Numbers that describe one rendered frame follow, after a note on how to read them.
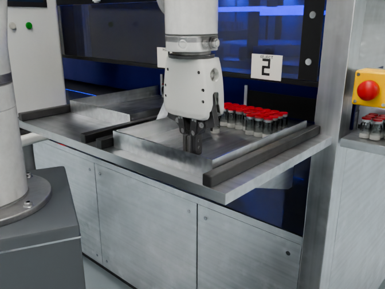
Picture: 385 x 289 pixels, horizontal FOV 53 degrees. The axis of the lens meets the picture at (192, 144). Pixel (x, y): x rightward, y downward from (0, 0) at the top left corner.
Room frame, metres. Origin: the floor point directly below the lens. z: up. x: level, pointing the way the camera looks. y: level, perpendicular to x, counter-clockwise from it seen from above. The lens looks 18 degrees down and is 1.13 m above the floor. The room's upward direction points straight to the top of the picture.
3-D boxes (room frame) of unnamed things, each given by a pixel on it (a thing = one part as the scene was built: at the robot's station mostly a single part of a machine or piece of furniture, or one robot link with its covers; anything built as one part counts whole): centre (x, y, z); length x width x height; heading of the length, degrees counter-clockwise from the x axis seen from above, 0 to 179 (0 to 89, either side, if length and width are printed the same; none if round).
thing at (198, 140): (0.63, -0.01, 0.94); 0.03 x 0.03 x 0.07; 49
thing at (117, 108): (1.11, 0.13, 0.90); 0.34 x 0.26 x 0.04; 139
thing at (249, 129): (0.84, -0.13, 0.90); 0.02 x 0.02 x 0.05
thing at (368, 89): (0.77, -0.36, 0.99); 0.04 x 0.04 x 0.04; 49
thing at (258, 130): (0.83, -0.15, 0.90); 0.02 x 0.02 x 0.05
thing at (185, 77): (0.64, 0.00, 1.03); 0.10 x 0.07 x 0.11; 49
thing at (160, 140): (0.80, -0.05, 0.90); 0.34 x 0.26 x 0.04; 139
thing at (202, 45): (0.64, 0.00, 1.09); 0.09 x 0.08 x 0.03; 49
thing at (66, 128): (0.94, 0.05, 0.87); 0.70 x 0.48 x 0.02; 49
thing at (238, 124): (0.88, -0.12, 0.90); 0.18 x 0.02 x 0.05; 49
